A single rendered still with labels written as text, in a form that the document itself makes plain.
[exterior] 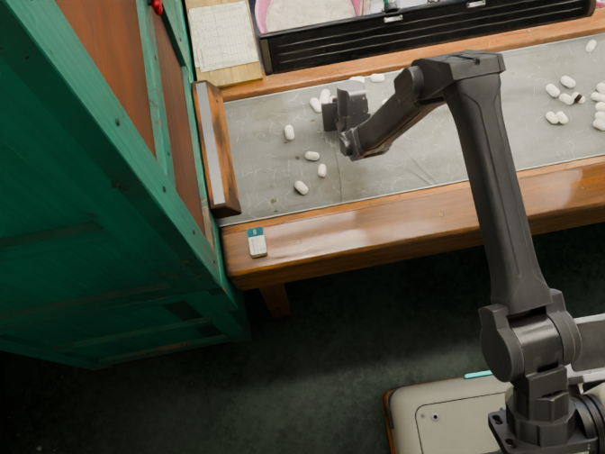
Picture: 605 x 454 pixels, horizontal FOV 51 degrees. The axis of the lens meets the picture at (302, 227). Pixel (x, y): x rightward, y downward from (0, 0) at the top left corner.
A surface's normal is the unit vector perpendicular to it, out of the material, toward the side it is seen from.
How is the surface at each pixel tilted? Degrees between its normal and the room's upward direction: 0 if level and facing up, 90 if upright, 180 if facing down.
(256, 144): 0
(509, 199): 19
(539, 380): 39
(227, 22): 0
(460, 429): 0
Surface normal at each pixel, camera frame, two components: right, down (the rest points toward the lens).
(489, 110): 0.20, -0.05
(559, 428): 0.25, 0.30
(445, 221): -0.03, -0.29
